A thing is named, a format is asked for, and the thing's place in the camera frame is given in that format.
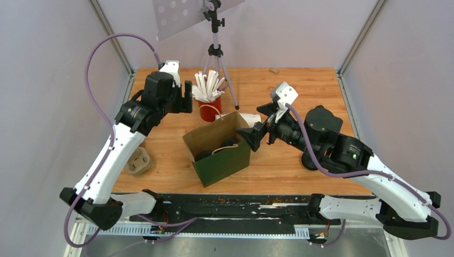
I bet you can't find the white paper cup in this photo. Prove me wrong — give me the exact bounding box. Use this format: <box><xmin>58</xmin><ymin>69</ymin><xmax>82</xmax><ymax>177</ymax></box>
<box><xmin>195</xmin><ymin>150</ymin><xmax>213</xmax><ymax>162</ymax></box>
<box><xmin>221</xmin><ymin>138</ymin><xmax>240</xmax><ymax>150</ymax></box>

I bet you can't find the cardboard cup carrier tray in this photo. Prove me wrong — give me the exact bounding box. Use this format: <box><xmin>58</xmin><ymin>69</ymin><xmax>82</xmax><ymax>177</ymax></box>
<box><xmin>124</xmin><ymin>147</ymin><xmax>153</xmax><ymax>176</ymax></box>

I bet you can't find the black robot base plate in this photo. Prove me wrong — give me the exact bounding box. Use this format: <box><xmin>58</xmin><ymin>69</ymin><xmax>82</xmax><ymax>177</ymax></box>
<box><xmin>144</xmin><ymin>193</ymin><xmax>341</xmax><ymax>235</ymax></box>

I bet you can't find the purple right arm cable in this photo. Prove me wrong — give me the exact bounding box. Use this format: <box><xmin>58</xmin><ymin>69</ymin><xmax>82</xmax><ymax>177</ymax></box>
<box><xmin>285</xmin><ymin>103</ymin><xmax>452</xmax><ymax>241</ymax></box>

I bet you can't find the green paper bag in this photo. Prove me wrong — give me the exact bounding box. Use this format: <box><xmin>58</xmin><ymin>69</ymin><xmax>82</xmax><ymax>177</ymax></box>
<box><xmin>183</xmin><ymin>111</ymin><xmax>251</xmax><ymax>188</ymax></box>

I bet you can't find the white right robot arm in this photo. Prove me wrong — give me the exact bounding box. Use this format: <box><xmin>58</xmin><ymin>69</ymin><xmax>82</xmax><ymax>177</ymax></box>
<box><xmin>237</xmin><ymin>103</ymin><xmax>441</xmax><ymax>240</ymax></box>

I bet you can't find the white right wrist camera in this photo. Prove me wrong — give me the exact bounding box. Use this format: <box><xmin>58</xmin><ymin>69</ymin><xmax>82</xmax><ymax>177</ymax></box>
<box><xmin>270</xmin><ymin>81</ymin><xmax>299</xmax><ymax>123</ymax></box>

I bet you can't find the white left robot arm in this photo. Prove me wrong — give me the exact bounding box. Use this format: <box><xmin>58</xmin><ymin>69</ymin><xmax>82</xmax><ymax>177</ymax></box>
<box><xmin>59</xmin><ymin>71</ymin><xmax>193</xmax><ymax>231</ymax></box>

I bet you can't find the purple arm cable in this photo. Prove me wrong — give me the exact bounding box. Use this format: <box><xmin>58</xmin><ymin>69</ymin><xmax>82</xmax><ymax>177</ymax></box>
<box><xmin>285</xmin><ymin>103</ymin><xmax>452</xmax><ymax>241</ymax></box>
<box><xmin>63</xmin><ymin>33</ymin><xmax>164</xmax><ymax>248</ymax></box>

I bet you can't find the black lid stack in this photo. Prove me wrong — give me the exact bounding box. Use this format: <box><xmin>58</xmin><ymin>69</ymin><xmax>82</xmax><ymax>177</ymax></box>
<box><xmin>301</xmin><ymin>153</ymin><xmax>318</xmax><ymax>171</ymax></box>

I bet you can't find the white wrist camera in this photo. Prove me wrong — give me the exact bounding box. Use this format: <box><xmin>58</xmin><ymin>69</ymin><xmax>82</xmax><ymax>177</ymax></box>
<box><xmin>270</xmin><ymin>81</ymin><xmax>299</xmax><ymax>123</ymax></box>
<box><xmin>159</xmin><ymin>60</ymin><xmax>181</xmax><ymax>87</ymax></box>

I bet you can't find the white wrapped straws bundle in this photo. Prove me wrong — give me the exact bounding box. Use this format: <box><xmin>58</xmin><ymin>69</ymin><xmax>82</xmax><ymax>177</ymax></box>
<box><xmin>192</xmin><ymin>70</ymin><xmax>226</xmax><ymax>103</ymax></box>

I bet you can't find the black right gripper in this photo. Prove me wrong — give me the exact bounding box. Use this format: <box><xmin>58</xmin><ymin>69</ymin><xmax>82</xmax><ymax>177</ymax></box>
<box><xmin>236</xmin><ymin>102</ymin><xmax>320</xmax><ymax>158</ymax></box>

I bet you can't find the red straw holder cup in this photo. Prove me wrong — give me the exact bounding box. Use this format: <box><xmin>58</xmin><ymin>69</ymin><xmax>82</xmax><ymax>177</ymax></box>
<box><xmin>196</xmin><ymin>97</ymin><xmax>222</xmax><ymax>122</ymax></box>

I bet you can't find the white tripod stand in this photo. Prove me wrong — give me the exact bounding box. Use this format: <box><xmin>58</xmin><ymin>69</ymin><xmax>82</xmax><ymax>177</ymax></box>
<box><xmin>201</xmin><ymin>0</ymin><xmax>240</xmax><ymax>110</ymax></box>

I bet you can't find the stack of white paper cups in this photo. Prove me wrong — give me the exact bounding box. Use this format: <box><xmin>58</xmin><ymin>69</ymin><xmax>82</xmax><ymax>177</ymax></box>
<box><xmin>240</xmin><ymin>113</ymin><xmax>261</xmax><ymax>128</ymax></box>

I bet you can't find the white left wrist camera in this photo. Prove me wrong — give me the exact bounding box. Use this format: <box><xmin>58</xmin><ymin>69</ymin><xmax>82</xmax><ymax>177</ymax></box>
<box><xmin>159</xmin><ymin>60</ymin><xmax>181</xmax><ymax>87</ymax></box>

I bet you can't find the white perforated board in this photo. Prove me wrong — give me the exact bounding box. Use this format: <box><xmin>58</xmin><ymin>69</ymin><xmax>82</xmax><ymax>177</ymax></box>
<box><xmin>152</xmin><ymin>1</ymin><xmax>243</xmax><ymax>41</ymax></box>

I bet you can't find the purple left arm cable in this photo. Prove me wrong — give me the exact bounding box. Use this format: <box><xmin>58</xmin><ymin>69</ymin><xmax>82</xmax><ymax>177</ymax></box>
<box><xmin>63</xmin><ymin>33</ymin><xmax>164</xmax><ymax>248</ymax></box>

